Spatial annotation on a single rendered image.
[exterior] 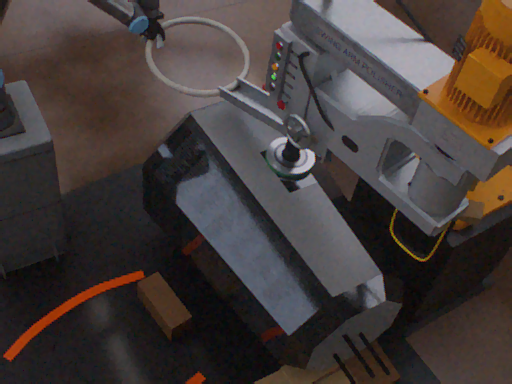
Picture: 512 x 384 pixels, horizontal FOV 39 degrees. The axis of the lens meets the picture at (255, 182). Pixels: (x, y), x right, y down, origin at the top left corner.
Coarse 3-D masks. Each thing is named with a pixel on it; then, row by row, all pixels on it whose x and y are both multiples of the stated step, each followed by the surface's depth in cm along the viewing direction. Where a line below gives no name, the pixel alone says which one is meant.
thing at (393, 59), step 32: (320, 0) 248; (352, 0) 251; (320, 32) 247; (352, 32) 239; (384, 32) 241; (352, 64) 242; (384, 64) 232; (416, 64) 233; (448, 64) 235; (384, 96) 238; (416, 96) 227; (416, 128) 231; (448, 128) 221; (480, 160) 217
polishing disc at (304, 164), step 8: (272, 144) 319; (280, 144) 319; (272, 152) 315; (280, 152) 316; (304, 152) 318; (312, 152) 318; (272, 160) 313; (280, 160) 313; (304, 160) 315; (312, 160) 315; (280, 168) 310; (288, 168) 311; (296, 168) 311; (304, 168) 312
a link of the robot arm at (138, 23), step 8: (88, 0) 284; (96, 0) 285; (104, 0) 287; (112, 0) 290; (120, 0) 294; (104, 8) 290; (112, 8) 292; (120, 8) 294; (128, 8) 298; (136, 8) 303; (112, 16) 297; (120, 16) 297; (128, 16) 299; (136, 16) 302; (144, 16) 304; (128, 24) 303; (136, 24) 303; (144, 24) 305; (136, 32) 307
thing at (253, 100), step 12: (240, 84) 329; (252, 84) 324; (228, 96) 321; (240, 96) 325; (252, 96) 324; (264, 96) 319; (240, 108) 318; (252, 108) 311; (264, 108) 317; (264, 120) 308; (276, 120) 302; (300, 144) 296; (312, 144) 289
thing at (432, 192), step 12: (420, 168) 246; (432, 168) 240; (420, 180) 247; (432, 180) 241; (444, 180) 238; (420, 192) 249; (432, 192) 244; (444, 192) 242; (456, 192) 242; (420, 204) 252; (432, 204) 248; (444, 204) 247; (456, 204) 249
